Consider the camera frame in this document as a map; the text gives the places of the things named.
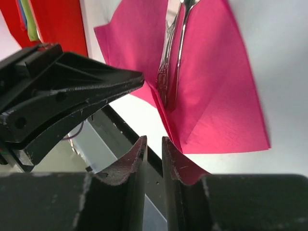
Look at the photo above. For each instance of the silver knife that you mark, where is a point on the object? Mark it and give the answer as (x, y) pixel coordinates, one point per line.
(173, 10)

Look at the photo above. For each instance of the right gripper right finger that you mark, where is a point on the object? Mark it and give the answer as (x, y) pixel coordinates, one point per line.
(199, 201)

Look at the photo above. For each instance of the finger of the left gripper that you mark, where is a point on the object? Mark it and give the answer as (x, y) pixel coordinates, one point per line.
(46, 92)

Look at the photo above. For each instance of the red plastic bin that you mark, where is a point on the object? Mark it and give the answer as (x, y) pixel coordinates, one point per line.
(57, 21)

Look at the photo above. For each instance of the green napkin roll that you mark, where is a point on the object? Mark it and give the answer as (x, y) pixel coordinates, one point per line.
(30, 22)

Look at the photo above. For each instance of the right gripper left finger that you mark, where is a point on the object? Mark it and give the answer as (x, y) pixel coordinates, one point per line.
(110, 200)

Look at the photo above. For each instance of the pink paper napkin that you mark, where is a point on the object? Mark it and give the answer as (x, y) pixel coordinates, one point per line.
(217, 109)

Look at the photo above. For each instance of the silver spoon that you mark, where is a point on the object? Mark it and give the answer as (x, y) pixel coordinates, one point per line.
(188, 5)

